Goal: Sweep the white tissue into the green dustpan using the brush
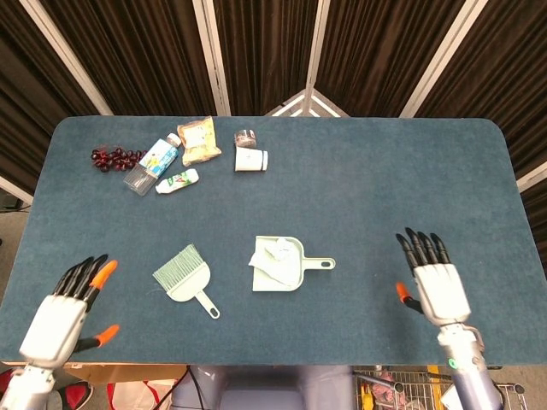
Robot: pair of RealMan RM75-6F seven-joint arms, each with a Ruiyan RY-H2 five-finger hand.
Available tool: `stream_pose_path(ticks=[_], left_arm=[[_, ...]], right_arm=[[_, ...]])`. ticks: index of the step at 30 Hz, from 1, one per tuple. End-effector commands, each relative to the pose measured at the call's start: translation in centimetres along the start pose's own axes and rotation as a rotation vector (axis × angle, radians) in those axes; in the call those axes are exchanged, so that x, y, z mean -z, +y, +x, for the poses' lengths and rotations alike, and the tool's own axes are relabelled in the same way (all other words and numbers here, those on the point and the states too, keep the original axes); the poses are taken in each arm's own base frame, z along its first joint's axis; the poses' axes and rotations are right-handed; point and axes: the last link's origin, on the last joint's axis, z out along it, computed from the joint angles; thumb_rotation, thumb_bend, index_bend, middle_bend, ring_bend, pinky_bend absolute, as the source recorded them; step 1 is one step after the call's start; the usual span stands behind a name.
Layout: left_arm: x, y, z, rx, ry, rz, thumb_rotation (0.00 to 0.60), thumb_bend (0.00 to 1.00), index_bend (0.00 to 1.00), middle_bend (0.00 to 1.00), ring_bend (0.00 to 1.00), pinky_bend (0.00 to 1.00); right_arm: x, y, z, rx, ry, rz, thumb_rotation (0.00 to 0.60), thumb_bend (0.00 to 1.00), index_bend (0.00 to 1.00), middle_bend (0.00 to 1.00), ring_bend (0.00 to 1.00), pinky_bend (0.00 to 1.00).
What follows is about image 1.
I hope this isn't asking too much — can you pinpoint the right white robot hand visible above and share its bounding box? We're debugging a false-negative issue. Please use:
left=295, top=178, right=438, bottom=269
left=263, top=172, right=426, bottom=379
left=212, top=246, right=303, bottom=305
left=395, top=227, right=473, bottom=328

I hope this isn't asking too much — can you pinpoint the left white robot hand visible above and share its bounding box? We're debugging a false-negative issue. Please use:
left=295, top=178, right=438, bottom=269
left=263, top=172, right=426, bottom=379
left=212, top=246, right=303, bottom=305
left=19, top=254, right=121, bottom=371

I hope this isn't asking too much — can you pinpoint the mint green dustpan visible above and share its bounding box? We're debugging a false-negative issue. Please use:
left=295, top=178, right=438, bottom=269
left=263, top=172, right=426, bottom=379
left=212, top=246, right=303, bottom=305
left=250, top=235, right=337, bottom=293

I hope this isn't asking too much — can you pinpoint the mint green hand broom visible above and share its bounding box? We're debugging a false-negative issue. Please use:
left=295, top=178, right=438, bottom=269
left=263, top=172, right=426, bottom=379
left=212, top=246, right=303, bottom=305
left=152, top=243, right=221, bottom=320

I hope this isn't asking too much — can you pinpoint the white tissue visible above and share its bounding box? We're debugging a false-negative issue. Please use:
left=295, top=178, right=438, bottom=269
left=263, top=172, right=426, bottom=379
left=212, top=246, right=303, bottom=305
left=248, top=237, right=300, bottom=286

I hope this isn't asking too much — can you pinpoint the brown cardboard box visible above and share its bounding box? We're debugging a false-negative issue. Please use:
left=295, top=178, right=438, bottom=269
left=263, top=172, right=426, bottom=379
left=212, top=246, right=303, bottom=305
left=63, top=362, right=189, bottom=385

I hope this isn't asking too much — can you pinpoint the white paper sheet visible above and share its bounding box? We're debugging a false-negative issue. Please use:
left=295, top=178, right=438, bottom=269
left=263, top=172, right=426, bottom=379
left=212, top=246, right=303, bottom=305
left=441, top=384, right=461, bottom=410

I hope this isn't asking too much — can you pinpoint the red and white bag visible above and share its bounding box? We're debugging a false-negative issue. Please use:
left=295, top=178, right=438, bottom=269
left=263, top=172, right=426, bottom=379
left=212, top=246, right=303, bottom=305
left=106, top=381, right=179, bottom=410

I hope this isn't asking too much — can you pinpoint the blue felt table cover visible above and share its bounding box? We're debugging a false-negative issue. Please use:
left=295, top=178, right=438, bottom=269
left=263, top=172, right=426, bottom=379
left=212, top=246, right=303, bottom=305
left=0, top=115, right=547, bottom=367

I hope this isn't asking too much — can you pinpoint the bunch of red grapes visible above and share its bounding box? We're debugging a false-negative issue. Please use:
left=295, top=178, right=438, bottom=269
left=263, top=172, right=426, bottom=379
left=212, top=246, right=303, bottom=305
left=90, top=147, right=148, bottom=173

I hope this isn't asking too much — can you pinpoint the small white green-label bottle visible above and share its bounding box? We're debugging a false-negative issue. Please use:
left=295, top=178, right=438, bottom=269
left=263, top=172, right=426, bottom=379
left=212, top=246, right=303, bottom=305
left=155, top=167, right=200, bottom=195

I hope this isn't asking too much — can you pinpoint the clear bottle with blue label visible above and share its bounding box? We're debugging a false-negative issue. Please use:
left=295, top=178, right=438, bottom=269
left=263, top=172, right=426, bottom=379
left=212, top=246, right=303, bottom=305
left=123, top=132, right=181, bottom=197

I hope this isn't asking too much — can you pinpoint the lavender robot torso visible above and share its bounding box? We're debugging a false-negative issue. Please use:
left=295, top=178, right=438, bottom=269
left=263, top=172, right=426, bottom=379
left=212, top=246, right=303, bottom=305
left=170, top=365, right=356, bottom=410

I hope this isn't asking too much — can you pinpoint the dark brown pleated curtain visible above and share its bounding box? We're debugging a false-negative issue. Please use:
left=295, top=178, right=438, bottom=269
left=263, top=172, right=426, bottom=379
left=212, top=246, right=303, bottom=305
left=416, top=0, right=547, bottom=234
left=40, top=0, right=217, bottom=116
left=0, top=0, right=103, bottom=196
left=213, top=0, right=320, bottom=116
left=314, top=0, right=466, bottom=119

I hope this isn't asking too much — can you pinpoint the beige snack bag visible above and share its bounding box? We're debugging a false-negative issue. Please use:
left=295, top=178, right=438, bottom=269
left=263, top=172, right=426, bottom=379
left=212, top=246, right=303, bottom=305
left=176, top=115, right=223, bottom=167

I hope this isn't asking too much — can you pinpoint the metal wire cart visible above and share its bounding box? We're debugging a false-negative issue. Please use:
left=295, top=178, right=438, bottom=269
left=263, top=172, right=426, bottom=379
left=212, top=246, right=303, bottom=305
left=352, top=366, right=526, bottom=410

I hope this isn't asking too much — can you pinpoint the white partition frame bar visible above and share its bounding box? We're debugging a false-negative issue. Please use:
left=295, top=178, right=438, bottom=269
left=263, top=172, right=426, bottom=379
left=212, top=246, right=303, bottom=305
left=0, top=174, right=34, bottom=205
left=515, top=161, right=547, bottom=193

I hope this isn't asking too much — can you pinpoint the black cable by torso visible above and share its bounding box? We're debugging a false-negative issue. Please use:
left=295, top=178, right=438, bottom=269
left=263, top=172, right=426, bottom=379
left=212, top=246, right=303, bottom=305
left=185, top=366, right=207, bottom=410

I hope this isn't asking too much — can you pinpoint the white partition post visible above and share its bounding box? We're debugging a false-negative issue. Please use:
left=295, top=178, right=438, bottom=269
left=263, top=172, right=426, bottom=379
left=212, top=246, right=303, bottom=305
left=19, top=0, right=114, bottom=116
left=264, top=0, right=351, bottom=118
left=399, top=0, right=488, bottom=119
left=191, top=0, right=232, bottom=117

